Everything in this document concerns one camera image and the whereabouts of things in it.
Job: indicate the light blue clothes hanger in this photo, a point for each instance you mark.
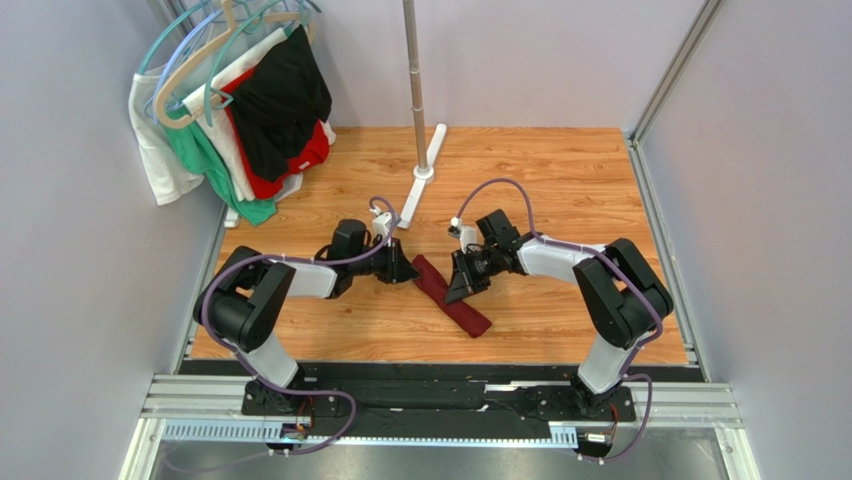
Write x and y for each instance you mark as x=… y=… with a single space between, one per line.
x=188 y=45

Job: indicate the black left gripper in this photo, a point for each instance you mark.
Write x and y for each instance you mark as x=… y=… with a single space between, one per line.
x=398 y=268

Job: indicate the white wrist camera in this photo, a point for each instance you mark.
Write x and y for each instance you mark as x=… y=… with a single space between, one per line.
x=466 y=235
x=383 y=223

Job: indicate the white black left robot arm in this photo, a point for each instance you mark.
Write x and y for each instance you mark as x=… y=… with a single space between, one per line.
x=241 y=306

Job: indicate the teal clothes hanger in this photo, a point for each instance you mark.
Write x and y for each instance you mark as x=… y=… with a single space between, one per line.
x=193 y=91

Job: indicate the red shirt on hanger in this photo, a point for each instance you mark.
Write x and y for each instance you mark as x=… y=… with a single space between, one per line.
x=314 y=153

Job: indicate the green shirt on hanger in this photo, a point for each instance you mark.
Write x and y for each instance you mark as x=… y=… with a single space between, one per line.
x=199 y=156

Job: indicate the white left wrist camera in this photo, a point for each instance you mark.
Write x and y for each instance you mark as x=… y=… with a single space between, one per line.
x=383 y=223

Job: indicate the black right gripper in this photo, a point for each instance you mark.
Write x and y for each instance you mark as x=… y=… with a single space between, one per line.
x=470 y=267

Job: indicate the dark red cloth napkin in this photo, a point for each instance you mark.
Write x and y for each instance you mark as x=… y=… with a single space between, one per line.
x=432 y=283

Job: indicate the aluminium corner post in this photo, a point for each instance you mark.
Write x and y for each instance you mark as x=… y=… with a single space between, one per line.
x=698 y=29

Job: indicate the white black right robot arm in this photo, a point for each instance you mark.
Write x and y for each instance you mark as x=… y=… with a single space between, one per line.
x=625 y=299

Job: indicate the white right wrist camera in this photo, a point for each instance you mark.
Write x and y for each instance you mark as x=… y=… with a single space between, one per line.
x=466 y=235

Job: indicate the black shirt on hanger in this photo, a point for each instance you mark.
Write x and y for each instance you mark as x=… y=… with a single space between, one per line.
x=276 y=109

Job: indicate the aluminium frame rail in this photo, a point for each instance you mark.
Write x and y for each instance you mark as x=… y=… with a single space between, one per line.
x=183 y=407

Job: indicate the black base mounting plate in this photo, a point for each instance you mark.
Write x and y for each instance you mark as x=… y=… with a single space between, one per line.
x=429 y=400

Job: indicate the metal pole white base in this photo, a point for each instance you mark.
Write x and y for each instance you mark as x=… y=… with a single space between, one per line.
x=427 y=150

